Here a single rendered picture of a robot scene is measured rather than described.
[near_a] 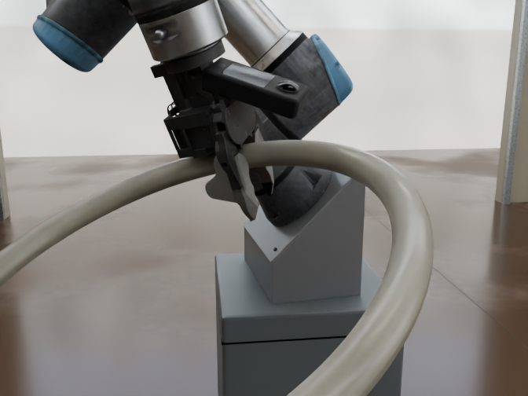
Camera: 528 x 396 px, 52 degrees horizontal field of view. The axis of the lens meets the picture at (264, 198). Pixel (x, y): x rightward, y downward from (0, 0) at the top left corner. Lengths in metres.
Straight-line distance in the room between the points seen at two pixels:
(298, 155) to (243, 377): 0.70
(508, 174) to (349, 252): 4.78
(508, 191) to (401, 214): 5.55
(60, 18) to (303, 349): 0.81
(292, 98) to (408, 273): 0.28
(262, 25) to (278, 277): 0.53
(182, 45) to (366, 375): 0.40
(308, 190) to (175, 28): 0.68
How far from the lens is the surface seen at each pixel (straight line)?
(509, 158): 5.90
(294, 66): 1.14
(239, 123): 0.64
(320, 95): 1.15
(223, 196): 0.67
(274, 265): 1.17
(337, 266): 1.22
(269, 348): 1.19
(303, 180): 1.20
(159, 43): 0.61
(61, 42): 0.74
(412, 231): 0.41
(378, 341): 0.33
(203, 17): 0.60
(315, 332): 1.19
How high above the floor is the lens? 1.35
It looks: 14 degrees down
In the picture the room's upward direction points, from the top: straight up
